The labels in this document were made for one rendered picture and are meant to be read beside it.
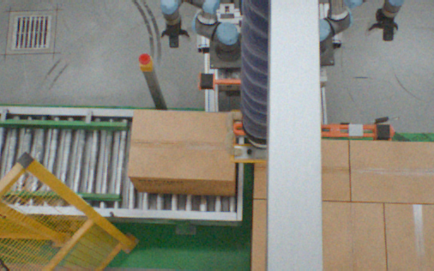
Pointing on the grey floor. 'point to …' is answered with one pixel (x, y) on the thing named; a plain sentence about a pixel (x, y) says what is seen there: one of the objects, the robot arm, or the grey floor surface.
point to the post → (153, 86)
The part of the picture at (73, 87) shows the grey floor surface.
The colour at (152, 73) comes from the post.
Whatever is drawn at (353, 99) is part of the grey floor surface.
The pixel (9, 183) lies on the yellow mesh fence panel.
